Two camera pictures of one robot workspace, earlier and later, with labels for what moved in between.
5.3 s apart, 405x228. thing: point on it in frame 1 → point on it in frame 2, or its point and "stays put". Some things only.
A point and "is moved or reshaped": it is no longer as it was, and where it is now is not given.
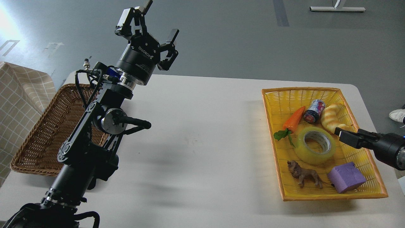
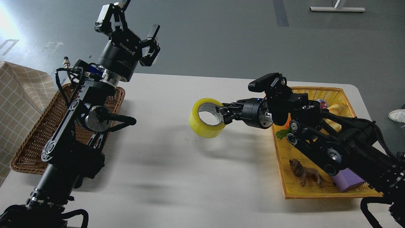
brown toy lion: [302, 174] stays put
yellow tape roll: [306, 156] is moved or reshaped
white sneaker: [397, 115] stays put
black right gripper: [389, 148] → [254, 111]
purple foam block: [345, 177] stays put
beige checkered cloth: [25, 93] stays put
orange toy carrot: [289, 125] stays put
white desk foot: [337, 9] stays put
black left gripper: [138, 58] → [121, 55]
